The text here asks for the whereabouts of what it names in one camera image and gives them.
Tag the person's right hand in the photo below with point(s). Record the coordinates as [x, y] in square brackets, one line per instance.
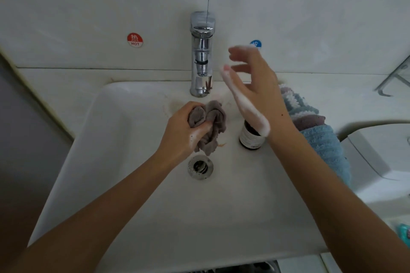
[262, 93]

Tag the person's left hand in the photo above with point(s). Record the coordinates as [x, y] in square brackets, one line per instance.
[179, 135]

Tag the grey stained cloth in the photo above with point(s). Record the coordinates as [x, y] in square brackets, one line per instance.
[210, 125]

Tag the grey yellow striped cloth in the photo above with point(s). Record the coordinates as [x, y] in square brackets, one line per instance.
[296, 102]

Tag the blue stained cloth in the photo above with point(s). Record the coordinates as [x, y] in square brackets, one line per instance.
[330, 151]

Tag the white ceramic sink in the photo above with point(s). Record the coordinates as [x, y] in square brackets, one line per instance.
[205, 221]

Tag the person's right forearm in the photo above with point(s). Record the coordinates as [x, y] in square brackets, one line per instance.
[339, 205]

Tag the person's left forearm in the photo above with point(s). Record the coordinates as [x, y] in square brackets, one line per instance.
[83, 225]

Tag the metal sink drain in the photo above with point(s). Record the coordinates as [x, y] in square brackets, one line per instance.
[200, 167]

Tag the black pump soap bottle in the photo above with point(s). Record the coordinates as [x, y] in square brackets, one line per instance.
[251, 138]

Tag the blue round sticker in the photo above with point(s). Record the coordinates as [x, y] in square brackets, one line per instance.
[257, 43]

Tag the chrome faucet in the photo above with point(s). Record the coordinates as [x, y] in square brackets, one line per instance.
[202, 52]

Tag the red round sticker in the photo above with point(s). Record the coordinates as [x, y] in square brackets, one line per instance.
[134, 40]

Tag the white toilet tank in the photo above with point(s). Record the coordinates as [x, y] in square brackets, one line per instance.
[381, 167]

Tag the gray patterned trousers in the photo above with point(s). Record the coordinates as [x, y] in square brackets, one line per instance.
[237, 267]

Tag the white toilet lid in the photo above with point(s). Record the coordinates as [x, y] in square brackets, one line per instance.
[392, 241]

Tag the teal tube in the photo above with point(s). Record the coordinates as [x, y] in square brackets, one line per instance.
[404, 234]

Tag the metal wall shelf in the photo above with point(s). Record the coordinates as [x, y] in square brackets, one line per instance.
[392, 79]

